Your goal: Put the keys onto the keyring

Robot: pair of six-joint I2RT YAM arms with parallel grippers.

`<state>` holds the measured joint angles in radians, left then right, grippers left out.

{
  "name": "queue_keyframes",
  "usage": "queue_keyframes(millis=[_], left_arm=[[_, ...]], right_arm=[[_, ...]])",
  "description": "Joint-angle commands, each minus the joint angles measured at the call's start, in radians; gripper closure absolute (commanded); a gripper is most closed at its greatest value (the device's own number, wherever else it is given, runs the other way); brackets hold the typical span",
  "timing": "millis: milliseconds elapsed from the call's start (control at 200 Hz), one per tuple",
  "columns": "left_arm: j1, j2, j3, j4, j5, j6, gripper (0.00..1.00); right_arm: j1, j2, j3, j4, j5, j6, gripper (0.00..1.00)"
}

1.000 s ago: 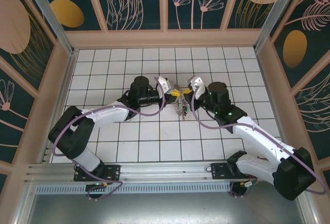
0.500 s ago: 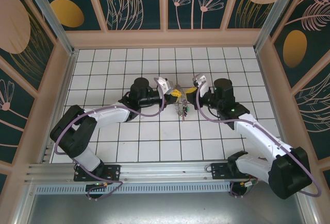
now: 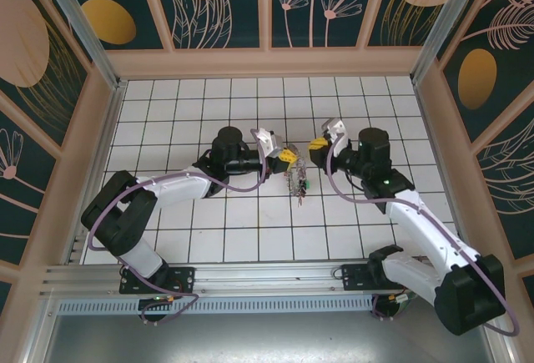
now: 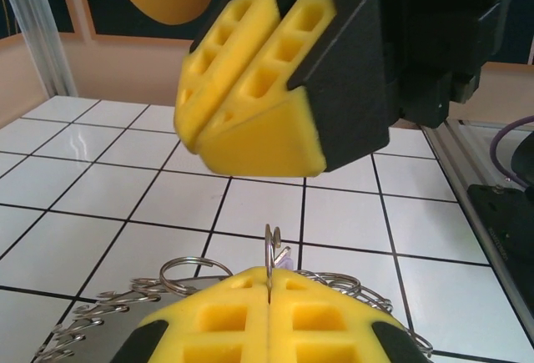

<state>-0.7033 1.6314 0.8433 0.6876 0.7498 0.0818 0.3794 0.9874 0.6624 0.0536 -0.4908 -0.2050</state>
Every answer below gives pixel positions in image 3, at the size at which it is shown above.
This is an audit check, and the bunch of coloured keys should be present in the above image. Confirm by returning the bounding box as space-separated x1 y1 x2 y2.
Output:
287 170 310 206

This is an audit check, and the grey metal sheet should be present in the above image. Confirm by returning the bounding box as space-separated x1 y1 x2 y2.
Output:
41 311 500 363

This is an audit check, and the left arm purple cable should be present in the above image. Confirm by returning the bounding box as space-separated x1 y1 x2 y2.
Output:
89 128 268 325

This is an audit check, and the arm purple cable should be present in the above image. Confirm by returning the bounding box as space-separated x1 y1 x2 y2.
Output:
89 128 268 325
327 139 521 337

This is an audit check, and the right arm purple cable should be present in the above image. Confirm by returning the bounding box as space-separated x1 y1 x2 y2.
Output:
327 139 521 337

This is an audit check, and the aluminium mounting rail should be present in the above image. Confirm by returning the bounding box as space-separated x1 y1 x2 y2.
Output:
39 257 496 297

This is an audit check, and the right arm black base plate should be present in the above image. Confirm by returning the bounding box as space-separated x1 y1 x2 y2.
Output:
340 262 406 293

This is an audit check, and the aluminium frame post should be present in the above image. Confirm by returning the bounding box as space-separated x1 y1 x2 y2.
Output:
35 0 128 93
411 0 489 85

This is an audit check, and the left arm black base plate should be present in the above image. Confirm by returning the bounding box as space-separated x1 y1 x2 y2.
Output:
119 265 197 295

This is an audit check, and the slotted grey cable duct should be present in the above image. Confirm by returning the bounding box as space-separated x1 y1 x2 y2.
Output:
56 295 376 315

